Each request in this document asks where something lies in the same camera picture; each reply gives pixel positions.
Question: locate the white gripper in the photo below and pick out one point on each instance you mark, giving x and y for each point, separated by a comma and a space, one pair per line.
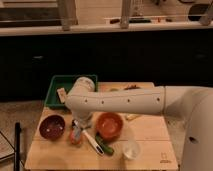
84, 121

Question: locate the white cup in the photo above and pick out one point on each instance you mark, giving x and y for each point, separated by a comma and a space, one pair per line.
130, 149

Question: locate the green cucumber toy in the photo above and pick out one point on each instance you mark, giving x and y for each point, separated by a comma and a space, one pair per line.
106, 148

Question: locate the orange bowl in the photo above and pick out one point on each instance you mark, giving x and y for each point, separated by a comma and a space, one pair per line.
109, 125

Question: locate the black pole stand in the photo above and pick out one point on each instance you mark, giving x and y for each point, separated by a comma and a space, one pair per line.
17, 147

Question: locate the tan wooden block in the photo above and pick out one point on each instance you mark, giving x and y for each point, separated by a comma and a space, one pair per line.
62, 94

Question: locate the dark purple bowl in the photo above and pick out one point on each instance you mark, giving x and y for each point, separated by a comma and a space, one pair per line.
52, 127

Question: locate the brown grape bunch toy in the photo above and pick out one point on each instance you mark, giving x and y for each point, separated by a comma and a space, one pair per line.
132, 87

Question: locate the green plastic tray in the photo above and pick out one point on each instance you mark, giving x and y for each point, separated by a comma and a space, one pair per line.
52, 99

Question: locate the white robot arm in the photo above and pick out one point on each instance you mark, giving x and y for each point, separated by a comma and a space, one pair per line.
193, 103

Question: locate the orange fruit toy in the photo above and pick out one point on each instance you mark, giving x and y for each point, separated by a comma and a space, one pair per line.
74, 138

